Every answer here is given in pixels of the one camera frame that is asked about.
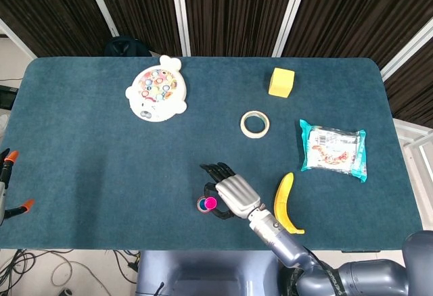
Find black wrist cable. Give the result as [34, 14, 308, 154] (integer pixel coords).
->
[302, 245, 331, 270]

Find orange plastic cup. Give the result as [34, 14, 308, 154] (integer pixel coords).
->
[196, 196, 212, 214]

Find black tangled floor cables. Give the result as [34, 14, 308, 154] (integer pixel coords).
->
[0, 249, 74, 289]

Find teal snack packet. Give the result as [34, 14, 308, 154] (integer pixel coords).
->
[299, 118, 368, 184]

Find black backpack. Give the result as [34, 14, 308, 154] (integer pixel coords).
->
[103, 36, 153, 58]

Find black floor cables with plug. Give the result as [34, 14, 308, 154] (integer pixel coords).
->
[113, 249, 141, 285]

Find beige masking tape roll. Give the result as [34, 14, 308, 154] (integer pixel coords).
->
[240, 110, 271, 139]

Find white fishing game toy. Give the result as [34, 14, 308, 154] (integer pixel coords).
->
[124, 55, 188, 123]

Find black box device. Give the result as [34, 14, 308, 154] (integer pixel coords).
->
[0, 84, 18, 110]

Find dark brown slatted partition panel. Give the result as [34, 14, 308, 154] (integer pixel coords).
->
[0, 0, 114, 59]
[384, 37, 433, 128]
[282, 0, 433, 70]
[91, 0, 183, 57]
[181, 0, 300, 57]

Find white floor cable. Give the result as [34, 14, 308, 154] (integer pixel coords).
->
[50, 260, 112, 296]

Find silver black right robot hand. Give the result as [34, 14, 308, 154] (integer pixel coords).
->
[199, 162, 263, 222]

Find blue-grey robot torso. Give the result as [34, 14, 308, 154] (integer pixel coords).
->
[136, 250, 281, 296]

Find white metal rack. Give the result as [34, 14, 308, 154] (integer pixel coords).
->
[392, 118, 433, 222]

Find black trash bag bin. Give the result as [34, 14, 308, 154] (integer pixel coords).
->
[279, 265, 305, 296]

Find black orange-tipped left robot hand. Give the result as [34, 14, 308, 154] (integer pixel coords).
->
[0, 147, 35, 222]

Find white partition frame post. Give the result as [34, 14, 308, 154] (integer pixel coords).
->
[168, 0, 192, 57]
[81, 0, 120, 37]
[380, 24, 433, 81]
[0, 18, 37, 59]
[272, 0, 313, 57]

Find black velcro arm strap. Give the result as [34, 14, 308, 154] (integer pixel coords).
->
[323, 265, 343, 293]

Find yellow sponge block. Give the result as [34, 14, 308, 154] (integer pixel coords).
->
[268, 67, 296, 99]

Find blue felt table cover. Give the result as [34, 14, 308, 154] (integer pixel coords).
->
[0, 56, 426, 253]

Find yellow banana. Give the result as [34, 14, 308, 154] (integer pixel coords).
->
[273, 172, 306, 235]

